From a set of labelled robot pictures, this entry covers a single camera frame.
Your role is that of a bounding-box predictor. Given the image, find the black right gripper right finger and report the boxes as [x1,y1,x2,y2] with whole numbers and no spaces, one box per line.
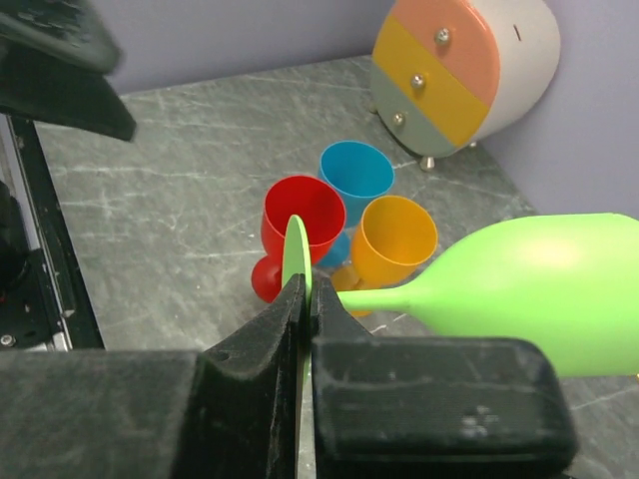
[311,279,579,478]

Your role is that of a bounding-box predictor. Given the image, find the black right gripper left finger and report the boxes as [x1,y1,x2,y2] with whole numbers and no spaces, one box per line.
[1,275,306,478]

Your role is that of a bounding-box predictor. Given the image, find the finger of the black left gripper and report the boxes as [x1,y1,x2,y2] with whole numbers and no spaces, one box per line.
[1,49,137,142]
[1,0,122,74]

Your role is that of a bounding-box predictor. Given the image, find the orange wine glass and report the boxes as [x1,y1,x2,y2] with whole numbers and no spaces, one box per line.
[331,195,438,291]

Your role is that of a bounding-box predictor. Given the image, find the red wine glass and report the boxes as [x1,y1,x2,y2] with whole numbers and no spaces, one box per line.
[250,175,347,304]

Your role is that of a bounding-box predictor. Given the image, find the green wine glass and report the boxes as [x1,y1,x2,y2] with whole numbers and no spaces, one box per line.
[282,213,639,479]

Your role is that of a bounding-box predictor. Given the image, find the blue wine glass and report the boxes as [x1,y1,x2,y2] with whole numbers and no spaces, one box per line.
[318,141,395,267]

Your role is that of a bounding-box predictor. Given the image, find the round three-drawer cabinet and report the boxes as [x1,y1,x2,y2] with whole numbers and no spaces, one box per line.
[370,0,561,170]

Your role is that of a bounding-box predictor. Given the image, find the aluminium rail frame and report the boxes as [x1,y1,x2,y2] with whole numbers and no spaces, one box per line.
[1,117,104,351]

